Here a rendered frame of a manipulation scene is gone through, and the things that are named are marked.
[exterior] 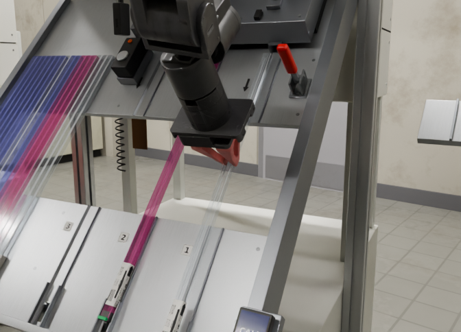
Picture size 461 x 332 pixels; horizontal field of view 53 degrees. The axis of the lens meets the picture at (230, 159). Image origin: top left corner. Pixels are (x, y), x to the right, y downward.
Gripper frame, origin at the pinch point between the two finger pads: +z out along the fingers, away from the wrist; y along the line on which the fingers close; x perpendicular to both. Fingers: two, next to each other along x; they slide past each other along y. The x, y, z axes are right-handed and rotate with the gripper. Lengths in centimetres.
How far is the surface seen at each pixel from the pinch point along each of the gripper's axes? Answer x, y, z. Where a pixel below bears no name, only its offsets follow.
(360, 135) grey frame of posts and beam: -24.5, -13.0, 21.3
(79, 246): 15.9, 21.1, 4.1
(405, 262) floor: -92, -13, 204
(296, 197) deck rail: 4.0, -10.5, 2.2
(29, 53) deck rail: -23, 57, -1
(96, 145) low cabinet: -229, 347, 297
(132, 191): -22, 54, 48
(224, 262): 14.4, -3.1, 3.6
